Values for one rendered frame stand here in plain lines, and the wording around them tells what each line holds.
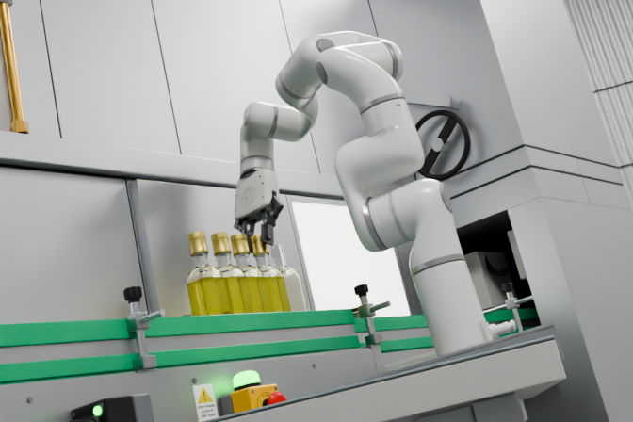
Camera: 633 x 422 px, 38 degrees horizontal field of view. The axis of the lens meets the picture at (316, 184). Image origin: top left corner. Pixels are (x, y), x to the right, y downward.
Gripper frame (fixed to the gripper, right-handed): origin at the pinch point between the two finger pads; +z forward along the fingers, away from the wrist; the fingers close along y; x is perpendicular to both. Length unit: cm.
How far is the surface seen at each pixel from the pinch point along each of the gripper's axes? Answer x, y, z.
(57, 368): -54, 14, 41
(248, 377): -23.1, 20.9, 38.5
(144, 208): -21.0, -12.0, -4.8
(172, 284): -12.9, -12.1, 10.0
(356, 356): 11.6, 15.2, 26.9
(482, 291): 106, -11, -19
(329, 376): 3.0, 15.3, 32.4
